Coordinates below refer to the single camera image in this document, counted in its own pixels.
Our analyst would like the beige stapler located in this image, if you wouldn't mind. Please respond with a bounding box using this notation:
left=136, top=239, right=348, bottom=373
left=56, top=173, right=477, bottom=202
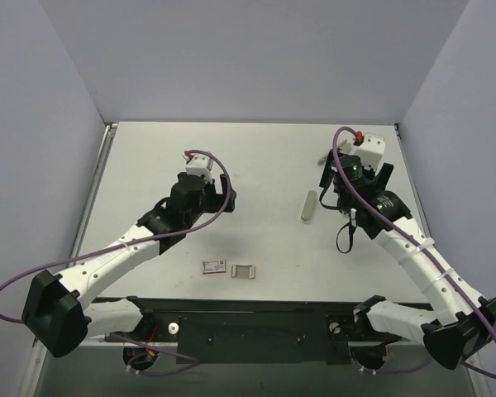
left=300, top=190, right=317, bottom=222

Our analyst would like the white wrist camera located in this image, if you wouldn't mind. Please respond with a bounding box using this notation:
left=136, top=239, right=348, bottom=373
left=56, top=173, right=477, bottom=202
left=350, top=132, right=385, bottom=172
left=184, top=152, right=213, bottom=184

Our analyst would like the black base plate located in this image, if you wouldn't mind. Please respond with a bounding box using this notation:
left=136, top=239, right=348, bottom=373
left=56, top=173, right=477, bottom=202
left=127, top=296, right=398, bottom=365

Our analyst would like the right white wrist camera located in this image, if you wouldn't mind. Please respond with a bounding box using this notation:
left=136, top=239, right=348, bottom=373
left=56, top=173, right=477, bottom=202
left=350, top=132, right=385, bottom=172

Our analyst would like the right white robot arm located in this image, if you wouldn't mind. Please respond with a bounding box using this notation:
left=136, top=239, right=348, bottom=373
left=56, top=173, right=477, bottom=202
left=320, top=153, right=496, bottom=370

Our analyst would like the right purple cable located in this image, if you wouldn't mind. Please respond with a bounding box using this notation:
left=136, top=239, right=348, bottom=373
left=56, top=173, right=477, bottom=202
left=332, top=126, right=496, bottom=380

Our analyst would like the red white staple box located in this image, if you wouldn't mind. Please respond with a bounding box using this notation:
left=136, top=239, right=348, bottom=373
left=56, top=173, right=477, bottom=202
left=203, top=260, right=227, bottom=275

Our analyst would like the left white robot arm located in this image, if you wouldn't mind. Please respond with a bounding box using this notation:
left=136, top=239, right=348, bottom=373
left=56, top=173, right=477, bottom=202
left=21, top=173, right=236, bottom=358

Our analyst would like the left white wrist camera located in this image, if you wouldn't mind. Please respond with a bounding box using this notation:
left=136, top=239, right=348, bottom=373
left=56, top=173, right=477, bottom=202
left=184, top=152, right=213, bottom=184

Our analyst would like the open staple box tray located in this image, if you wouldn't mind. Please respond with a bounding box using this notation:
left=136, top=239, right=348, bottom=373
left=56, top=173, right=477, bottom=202
left=231, top=265, right=256, bottom=280

